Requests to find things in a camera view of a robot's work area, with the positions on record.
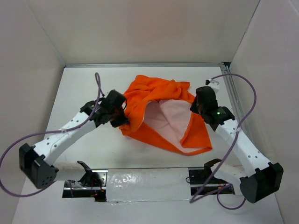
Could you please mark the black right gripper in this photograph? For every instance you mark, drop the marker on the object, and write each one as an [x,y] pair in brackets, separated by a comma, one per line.
[193,107]

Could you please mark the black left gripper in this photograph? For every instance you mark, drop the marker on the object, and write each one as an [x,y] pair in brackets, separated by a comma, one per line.
[122,121]

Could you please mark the orange jacket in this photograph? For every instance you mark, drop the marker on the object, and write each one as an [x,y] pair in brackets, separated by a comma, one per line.
[158,112]

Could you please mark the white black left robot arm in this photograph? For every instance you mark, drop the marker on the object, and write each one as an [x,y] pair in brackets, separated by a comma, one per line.
[36,161]

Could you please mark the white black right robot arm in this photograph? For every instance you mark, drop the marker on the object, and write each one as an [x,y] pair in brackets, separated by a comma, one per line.
[259,177]

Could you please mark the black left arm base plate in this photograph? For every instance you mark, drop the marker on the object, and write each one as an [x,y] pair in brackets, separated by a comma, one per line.
[92,184]

